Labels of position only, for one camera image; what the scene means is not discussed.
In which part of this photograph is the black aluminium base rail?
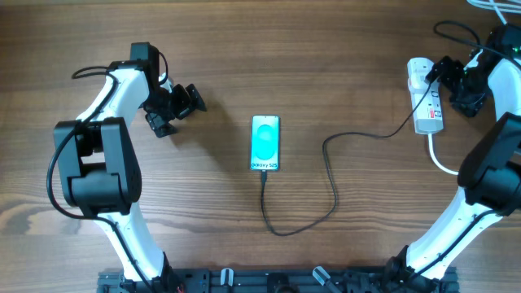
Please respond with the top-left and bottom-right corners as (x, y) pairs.
(96, 267), (460, 293)

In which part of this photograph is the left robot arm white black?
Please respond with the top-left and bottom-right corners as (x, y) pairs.
(46, 42), (207, 292)

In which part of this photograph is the white charger adapter plug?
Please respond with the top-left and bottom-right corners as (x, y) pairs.
(408, 70), (430, 94)

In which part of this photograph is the white power strip cord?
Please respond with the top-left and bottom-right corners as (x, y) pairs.
(427, 0), (521, 177)

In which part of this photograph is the teal Galaxy smartphone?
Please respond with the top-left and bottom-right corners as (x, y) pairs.
(250, 115), (280, 171)

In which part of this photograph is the black USB charging cable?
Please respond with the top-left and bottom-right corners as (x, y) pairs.
(260, 72), (436, 237)

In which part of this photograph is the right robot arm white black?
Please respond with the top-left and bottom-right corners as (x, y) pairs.
(379, 24), (520, 292)

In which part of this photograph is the white power strip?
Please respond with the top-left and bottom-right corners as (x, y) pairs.
(407, 57), (444, 134)

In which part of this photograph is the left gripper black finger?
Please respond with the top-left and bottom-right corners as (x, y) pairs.
(186, 84), (207, 112)
(147, 117), (177, 138)

